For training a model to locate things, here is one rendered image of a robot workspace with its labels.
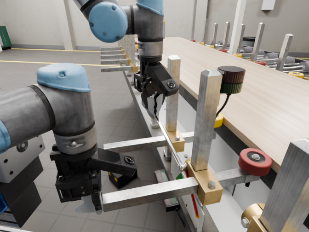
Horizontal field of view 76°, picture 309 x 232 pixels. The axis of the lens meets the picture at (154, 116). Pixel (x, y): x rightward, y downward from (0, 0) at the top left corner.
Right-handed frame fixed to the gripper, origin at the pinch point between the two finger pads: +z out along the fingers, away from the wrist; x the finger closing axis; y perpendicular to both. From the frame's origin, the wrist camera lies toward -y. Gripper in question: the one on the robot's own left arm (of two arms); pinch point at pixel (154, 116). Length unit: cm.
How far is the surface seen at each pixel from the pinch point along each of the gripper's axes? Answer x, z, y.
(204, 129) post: 0.7, -6.6, -22.8
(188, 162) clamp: 0.7, 6.8, -18.8
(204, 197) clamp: 4.7, 8.6, -28.9
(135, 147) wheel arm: 6.9, 12.1, 2.2
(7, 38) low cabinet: 51, 58, 862
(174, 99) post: -8.7, -3.9, 0.4
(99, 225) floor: 19, 94, 38
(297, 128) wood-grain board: -39.8, 3.8, -29.2
